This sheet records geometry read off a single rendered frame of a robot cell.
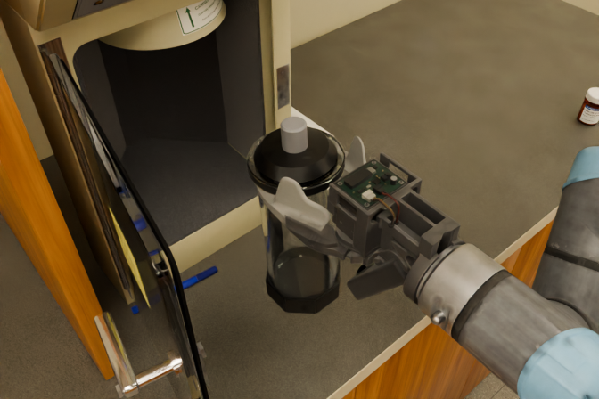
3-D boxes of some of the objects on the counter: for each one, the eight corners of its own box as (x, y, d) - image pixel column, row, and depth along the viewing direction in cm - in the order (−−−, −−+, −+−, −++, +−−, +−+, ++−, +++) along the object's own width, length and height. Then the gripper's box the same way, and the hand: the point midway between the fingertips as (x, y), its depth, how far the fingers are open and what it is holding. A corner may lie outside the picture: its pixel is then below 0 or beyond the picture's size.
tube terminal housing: (58, 211, 101) (-210, -421, 48) (213, 134, 116) (141, -412, 63) (127, 305, 87) (-143, -436, 34) (293, 205, 102) (286, -420, 49)
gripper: (505, 193, 53) (348, 92, 64) (384, 286, 46) (232, 152, 57) (486, 254, 59) (345, 150, 70) (375, 344, 51) (239, 212, 63)
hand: (299, 175), depth 65 cm, fingers closed on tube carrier, 9 cm apart
